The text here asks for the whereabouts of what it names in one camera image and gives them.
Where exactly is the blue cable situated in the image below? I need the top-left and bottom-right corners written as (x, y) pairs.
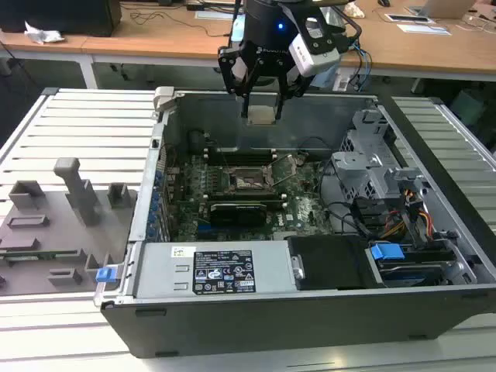
top-left (348, 40), bottom-right (375, 94)

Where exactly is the silver CPU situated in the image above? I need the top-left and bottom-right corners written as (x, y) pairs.
top-left (246, 104), bottom-right (278, 126)

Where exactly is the black disk bay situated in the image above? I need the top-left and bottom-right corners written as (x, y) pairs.
top-left (350, 197), bottom-right (408, 239)

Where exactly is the grey case latch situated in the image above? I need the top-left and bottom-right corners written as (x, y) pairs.
top-left (153, 85), bottom-right (177, 113)

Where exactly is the crumpled white paper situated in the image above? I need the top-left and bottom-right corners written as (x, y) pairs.
top-left (23, 21), bottom-right (66, 46)

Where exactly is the blue expansion slot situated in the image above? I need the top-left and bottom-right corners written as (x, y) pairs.
top-left (197, 226), bottom-right (233, 239)

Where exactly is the CPU socket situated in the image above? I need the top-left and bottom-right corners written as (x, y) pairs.
top-left (226, 166), bottom-right (278, 195)

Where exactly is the black box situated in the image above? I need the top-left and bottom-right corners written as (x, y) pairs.
top-left (0, 0), bottom-right (123, 38)

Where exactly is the green RAM stick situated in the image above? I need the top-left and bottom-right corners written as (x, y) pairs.
top-left (0, 250), bottom-right (81, 260)
top-left (208, 198), bottom-right (288, 210)

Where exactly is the long wooden desk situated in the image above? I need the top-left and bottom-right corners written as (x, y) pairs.
top-left (0, 0), bottom-right (496, 84)

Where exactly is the silver power supply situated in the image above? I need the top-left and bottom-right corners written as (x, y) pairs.
top-left (133, 239), bottom-right (307, 299)

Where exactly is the yellow red wire bundle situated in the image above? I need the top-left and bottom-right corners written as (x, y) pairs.
top-left (387, 185), bottom-right (435, 241)

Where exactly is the grey laptop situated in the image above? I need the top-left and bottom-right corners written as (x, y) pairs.
top-left (402, 0), bottom-right (477, 20)

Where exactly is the white paper sheet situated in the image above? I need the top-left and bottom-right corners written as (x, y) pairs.
top-left (397, 22), bottom-right (453, 36)

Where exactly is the black plastic shroud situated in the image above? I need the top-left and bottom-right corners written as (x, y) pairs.
top-left (288, 234), bottom-right (375, 291)

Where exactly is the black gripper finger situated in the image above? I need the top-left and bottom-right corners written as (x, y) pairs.
top-left (274, 66), bottom-right (313, 123)
top-left (216, 45), bottom-right (258, 119)

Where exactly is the black camera cable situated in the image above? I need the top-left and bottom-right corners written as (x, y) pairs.
top-left (340, 15), bottom-right (363, 51)

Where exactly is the black camera bracket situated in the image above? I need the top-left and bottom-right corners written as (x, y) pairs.
top-left (300, 9), bottom-right (346, 53)

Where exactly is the green motherboard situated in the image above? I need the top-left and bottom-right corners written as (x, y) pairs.
top-left (166, 153), bottom-right (338, 241)

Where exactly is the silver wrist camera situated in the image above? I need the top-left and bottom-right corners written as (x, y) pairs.
top-left (288, 33), bottom-right (343, 78)

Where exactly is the teal chair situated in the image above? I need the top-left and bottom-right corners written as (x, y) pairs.
top-left (449, 87), bottom-right (490, 126)

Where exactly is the silver disk bay cage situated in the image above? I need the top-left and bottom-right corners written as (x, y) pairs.
top-left (331, 108), bottom-right (429, 202)

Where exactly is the hard disk in blue carrier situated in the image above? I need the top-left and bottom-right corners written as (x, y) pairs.
top-left (369, 242), bottom-right (458, 288)

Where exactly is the black graphics card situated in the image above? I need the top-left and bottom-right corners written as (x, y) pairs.
top-left (208, 201), bottom-right (269, 229)

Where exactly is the black wire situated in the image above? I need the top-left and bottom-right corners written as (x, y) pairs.
top-left (298, 137), bottom-right (338, 164)
top-left (319, 162), bottom-right (373, 237)

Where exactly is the metal socket cover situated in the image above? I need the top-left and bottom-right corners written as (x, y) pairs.
top-left (265, 153), bottom-right (304, 189)

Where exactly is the grey parts rack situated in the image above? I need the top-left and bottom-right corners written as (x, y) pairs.
top-left (0, 157), bottom-right (140, 298)

